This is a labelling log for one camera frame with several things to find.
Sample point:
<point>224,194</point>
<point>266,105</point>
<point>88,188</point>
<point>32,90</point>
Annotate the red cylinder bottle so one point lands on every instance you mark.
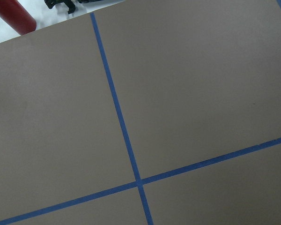
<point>17,17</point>

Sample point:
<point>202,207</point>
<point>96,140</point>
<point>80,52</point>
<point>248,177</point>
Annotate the crossing blue tape line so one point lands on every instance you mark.
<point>144,181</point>

